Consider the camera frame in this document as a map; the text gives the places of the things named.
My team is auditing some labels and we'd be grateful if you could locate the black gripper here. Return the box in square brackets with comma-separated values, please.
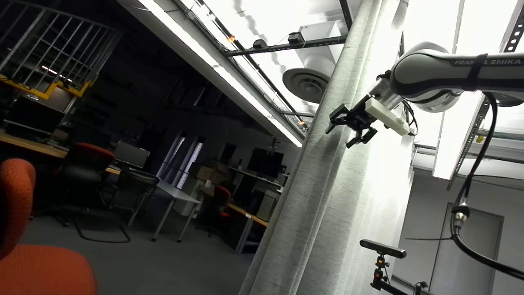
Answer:
[324, 98, 385, 151]

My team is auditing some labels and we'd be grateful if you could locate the white top folding table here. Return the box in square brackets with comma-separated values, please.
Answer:
[126, 178, 204, 246]

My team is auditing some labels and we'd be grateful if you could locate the red and black office chair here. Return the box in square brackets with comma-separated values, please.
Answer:
[54, 141, 134, 244]

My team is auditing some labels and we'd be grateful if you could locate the wooden desk with yellow edge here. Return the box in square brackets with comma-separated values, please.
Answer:
[0, 129, 70, 160]

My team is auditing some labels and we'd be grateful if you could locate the grey door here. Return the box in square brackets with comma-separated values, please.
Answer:
[429, 201, 504, 295]

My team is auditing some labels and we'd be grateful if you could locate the yellow stepped bracket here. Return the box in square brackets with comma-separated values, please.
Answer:
[0, 72, 95, 103]

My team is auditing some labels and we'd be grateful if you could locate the black computer monitor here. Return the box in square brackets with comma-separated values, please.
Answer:
[247, 147, 286, 180]

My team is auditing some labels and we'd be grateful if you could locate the large orange office chair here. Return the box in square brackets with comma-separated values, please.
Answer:
[0, 157, 100, 295]

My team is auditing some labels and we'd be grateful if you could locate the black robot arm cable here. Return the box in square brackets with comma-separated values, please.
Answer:
[448, 90, 524, 282]

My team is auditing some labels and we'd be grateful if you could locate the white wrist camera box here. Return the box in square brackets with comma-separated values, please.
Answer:
[363, 95, 411, 137]

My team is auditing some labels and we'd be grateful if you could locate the round ceiling air vent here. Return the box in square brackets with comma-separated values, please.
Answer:
[281, 67, 332, 105]

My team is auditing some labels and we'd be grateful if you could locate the long wooden desk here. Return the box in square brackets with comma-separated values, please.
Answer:
[224, 201, 272, 255]

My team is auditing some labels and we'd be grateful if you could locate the black camera on tripod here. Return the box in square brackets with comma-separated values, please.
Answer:
[358, 237, 434, 295]

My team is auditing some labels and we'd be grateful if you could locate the long ceiling light strip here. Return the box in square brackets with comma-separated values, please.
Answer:
[114, 0, 304, 149]

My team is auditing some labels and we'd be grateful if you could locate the white slotted metal strut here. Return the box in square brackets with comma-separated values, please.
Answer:
[432, 0, 524, 183]

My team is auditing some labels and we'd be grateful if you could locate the black ceiling rail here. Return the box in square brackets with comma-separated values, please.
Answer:
[224, 33, 349, 57]

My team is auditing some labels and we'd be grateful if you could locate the grey woven curtain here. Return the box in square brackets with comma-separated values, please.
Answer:
[237, 0, 417, 295]

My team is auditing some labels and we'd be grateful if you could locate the small red office chair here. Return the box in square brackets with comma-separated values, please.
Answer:
[208, 183, 237, 237]

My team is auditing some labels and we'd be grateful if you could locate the wire grid panel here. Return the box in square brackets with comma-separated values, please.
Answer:
[0, 0, 123, 90]

